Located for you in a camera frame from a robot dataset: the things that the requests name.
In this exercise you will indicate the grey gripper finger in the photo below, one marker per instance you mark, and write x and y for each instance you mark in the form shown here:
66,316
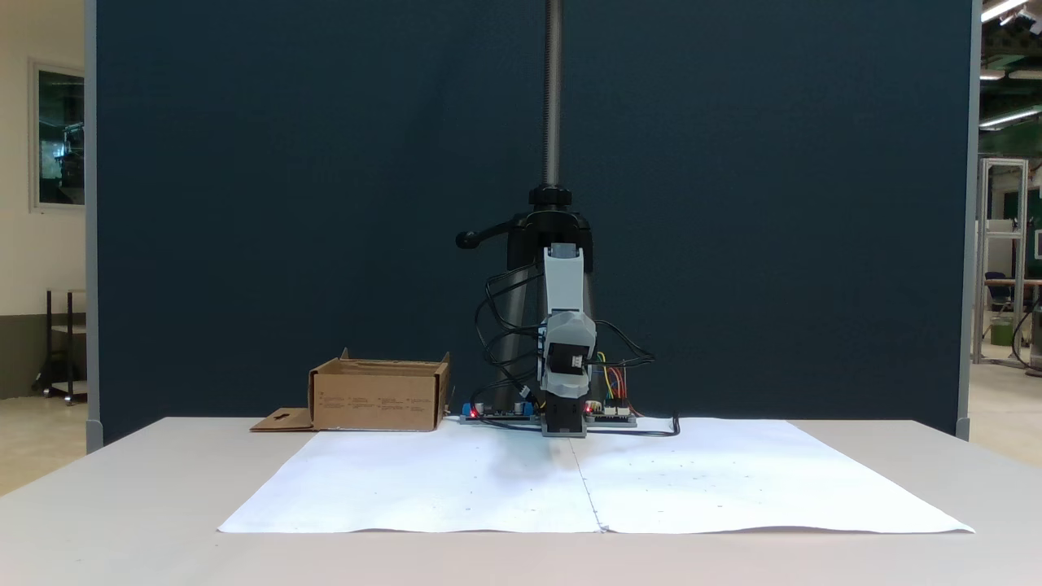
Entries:
566,387

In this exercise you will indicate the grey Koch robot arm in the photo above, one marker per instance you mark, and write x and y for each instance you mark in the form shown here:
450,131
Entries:
563,277

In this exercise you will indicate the blue circuit board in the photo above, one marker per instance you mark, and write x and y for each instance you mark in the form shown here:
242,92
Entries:
496,413

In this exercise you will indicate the large white paper sheet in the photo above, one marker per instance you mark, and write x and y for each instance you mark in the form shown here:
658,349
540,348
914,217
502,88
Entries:
594,480

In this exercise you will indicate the dark blue partition panel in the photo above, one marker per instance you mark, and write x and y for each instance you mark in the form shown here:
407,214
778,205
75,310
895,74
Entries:
733,244

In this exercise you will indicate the brown cardboard box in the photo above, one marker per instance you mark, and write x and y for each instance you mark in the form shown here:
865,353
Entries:
378,399

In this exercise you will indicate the black shelf cart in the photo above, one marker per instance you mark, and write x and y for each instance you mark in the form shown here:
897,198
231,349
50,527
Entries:
61,342

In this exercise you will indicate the black camera tripod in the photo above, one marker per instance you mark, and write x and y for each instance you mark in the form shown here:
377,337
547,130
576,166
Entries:
553,98

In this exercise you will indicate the aluminium frame rack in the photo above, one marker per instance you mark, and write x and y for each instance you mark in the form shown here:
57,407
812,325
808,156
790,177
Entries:
1003,244

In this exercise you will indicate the framed wall window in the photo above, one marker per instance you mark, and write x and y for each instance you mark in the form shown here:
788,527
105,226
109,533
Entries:
61,134

